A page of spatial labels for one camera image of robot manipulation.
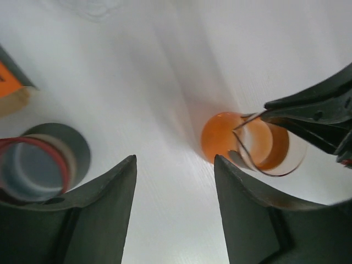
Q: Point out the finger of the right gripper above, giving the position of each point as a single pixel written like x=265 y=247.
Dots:
x=320 y=115

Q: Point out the clear glass dripper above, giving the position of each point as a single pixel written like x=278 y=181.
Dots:
x=92 y=10

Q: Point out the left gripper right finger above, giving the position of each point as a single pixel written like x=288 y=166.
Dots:
x=264 y=225

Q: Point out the orange coffee filter box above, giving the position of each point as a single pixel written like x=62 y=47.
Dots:
x=16 y=87

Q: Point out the black red carafe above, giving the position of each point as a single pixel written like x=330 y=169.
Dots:
x=43 y=163

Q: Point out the orange glass carafe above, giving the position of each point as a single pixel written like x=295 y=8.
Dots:
x=250 y=143

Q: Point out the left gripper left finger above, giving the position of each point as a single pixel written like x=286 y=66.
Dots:
x=86 y=225

